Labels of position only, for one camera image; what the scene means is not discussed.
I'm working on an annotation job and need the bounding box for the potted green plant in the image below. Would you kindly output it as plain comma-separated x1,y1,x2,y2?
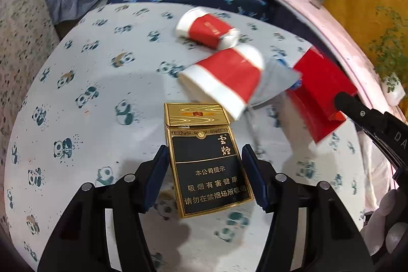
368,6,407,106

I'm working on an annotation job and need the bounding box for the red white paper cup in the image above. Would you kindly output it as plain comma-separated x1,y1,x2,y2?
175,7,240,50

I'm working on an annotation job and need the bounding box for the person's right hand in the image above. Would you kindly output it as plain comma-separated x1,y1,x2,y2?
360,188,407,256

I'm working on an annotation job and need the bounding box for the panda print table cloth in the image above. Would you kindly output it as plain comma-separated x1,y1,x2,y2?
5,3,365,271

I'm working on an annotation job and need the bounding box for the blue wrapper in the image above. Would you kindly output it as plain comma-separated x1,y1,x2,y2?
277,59,302,90

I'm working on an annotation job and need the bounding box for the red paper envelope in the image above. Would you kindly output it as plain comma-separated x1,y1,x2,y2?
288,46,358,143

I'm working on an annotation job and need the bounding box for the gold black cigarette box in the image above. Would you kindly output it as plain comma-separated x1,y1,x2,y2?
164,103,254,218

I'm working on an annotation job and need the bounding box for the pink bed cover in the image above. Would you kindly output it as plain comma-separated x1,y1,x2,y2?
275,0,405,211

